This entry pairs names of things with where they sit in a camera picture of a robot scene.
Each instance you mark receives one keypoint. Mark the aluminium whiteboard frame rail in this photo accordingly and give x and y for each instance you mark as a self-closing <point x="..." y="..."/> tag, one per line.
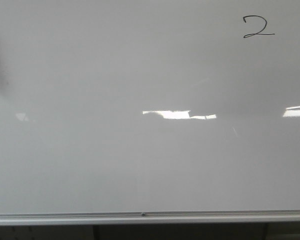
<point x="149" y="217"/>

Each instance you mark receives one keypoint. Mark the white whiteboard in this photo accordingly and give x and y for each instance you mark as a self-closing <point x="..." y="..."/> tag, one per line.
<point x="149" y="106"/>

